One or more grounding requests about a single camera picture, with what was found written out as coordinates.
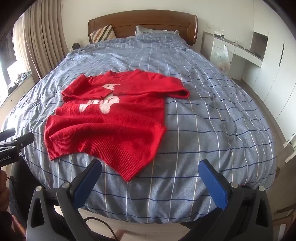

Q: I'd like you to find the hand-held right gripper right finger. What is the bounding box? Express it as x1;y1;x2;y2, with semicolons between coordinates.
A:
185;159;274;241

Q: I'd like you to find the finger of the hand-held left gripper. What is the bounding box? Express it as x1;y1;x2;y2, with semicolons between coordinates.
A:
0;133;35;152
0;128;16;142

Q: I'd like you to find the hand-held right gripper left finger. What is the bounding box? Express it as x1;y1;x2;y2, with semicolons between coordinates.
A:
26;159;102;241

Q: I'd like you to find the red knit sweater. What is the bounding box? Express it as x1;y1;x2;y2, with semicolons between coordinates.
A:
44;70;190;183

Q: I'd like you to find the person's left hand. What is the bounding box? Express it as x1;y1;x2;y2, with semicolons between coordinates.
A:
0;170;10;209

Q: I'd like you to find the blue plaid duvet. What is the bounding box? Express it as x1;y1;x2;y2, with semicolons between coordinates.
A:
0;30;278;224

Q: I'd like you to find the dark cloth pile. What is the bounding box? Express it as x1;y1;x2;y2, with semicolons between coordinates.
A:
8;71;31;93

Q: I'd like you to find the wooden chair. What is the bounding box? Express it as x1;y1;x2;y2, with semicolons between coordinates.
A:
273;204;296;232

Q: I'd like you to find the beige curtain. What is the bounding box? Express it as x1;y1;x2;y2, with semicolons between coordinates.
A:
13;0;70;81

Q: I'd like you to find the clear plastic bag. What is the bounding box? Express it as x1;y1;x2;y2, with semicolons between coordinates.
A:
213;45;230;71

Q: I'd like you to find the white desk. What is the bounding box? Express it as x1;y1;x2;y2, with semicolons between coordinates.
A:
201;31;264;80

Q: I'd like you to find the white wardrobe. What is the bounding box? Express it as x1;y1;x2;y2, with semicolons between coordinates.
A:
240;0;296;144

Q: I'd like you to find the brown striped pillow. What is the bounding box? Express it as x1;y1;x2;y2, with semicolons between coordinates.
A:
90;24;116;43

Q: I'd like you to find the grey pillow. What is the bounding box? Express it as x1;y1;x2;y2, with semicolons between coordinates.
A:
135;25;179;37

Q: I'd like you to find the wooden headboard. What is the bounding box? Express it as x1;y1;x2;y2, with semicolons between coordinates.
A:
88;10;199;47

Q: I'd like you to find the black cable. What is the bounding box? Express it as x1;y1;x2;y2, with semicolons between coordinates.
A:
83;217;121;241

